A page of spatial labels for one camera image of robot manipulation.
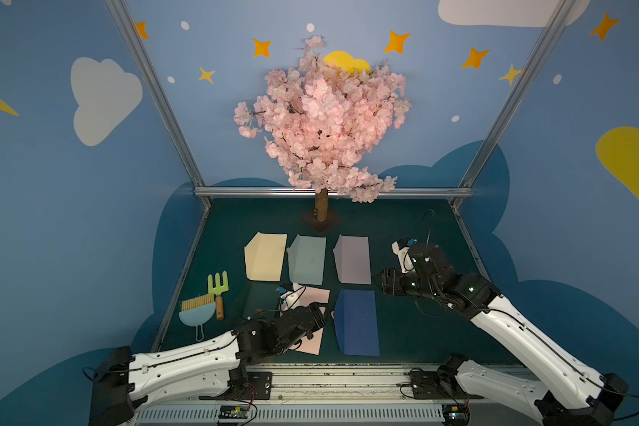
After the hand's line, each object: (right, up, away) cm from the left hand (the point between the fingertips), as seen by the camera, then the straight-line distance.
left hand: (326, 307), depth 74 cm
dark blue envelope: (+10, -10, +13) cm, 19 cm away
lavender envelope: (+11, +10, +27) cm, 31 cm away
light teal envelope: (-7, +10, +27) cm, 30 cm away
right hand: (+16, +9, -1) cm, 19 cm away
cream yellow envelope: (-24, +11, +29) cm, 39 cm away
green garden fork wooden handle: (-39, 0, +19) cm, 43 cm away
